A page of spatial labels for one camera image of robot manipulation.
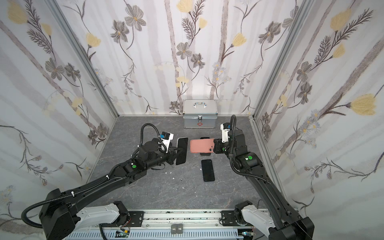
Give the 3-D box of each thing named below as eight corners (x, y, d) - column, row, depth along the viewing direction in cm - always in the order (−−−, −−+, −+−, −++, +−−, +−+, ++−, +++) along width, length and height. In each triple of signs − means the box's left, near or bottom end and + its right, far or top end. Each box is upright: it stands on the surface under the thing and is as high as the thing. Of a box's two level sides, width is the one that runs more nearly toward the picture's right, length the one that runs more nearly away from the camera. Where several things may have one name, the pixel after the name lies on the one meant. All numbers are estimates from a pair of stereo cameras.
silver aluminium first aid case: (183, 128, 115) (182, 114, 102) (184, 111, 127) (183, 96, 114) (215, 129, 115) (217, 114, 102) (213, 112, 127) (215, 97, 114)
